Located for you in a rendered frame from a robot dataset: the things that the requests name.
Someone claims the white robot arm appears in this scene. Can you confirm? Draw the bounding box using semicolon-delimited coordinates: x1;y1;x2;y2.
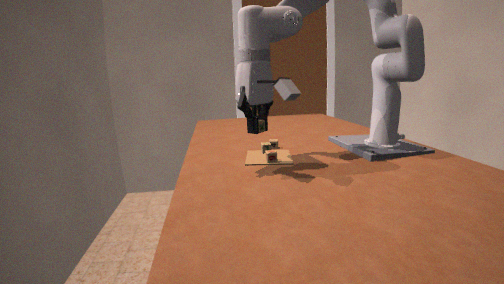
238;0;425;149

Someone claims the tan square mat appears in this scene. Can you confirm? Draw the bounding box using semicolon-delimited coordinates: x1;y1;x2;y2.
245;150;294;166

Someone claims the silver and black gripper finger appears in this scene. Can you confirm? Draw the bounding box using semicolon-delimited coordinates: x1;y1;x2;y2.
256;100;273;131
237;86;259;134

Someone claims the beige letter block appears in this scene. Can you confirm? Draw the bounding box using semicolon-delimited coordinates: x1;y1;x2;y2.
265;150;277;163
261;142;271;153
269;139;278;149
258;120;265;134

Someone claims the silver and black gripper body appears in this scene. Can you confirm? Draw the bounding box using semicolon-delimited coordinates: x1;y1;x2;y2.
236;61;273;105

